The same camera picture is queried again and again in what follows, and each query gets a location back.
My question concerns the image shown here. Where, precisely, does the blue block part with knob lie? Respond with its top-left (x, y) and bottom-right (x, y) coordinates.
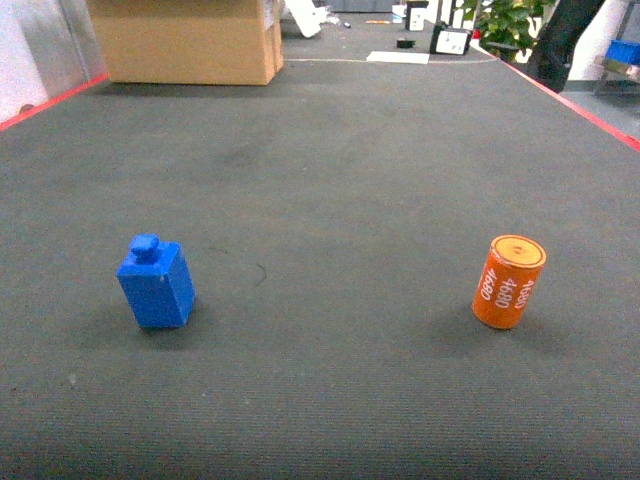
top-left (116, 233), bottom-right (196, 329)

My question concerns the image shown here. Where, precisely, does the orange cylindrical cap 4680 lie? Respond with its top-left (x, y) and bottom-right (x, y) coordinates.
top-left (471, 234), bottom-right (547, 330)

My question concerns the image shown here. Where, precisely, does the white paper sheet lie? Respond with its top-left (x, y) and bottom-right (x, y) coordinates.
top-left (366, 51), bottom-right (430, 65)

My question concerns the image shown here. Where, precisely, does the black tape roll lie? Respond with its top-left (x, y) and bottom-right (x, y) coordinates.
top-left (396, 38), bottom-right (416, 49)

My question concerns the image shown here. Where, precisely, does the large cardboard box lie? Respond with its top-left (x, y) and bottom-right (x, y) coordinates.
top-left (86, 0), bottom-right (284, 86)

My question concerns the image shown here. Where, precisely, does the white leaning board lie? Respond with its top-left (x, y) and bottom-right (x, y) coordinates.
top-left (284, 0), bottom-right (321, 38)

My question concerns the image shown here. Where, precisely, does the black white box right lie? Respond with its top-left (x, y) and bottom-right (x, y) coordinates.
top-left (429, 23), bottom-right (472, 56)

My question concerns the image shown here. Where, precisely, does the black white box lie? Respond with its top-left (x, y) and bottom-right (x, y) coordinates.
top-left (405, 0), bottom-right (429, 32)
top-left (429, 23), bottom-right (472, 56)

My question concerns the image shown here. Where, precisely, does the black white box far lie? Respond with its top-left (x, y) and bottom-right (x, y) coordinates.
top-left (405, 0), bottom-right (429, 32)

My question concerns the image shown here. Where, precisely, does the green potted plant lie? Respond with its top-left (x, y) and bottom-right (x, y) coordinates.
top-left (456, 0), bottom-right (556, 62)

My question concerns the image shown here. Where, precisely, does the blue bin on cart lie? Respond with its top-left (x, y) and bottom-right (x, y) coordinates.
top-left (605, 40), bottom-right (640, 66)

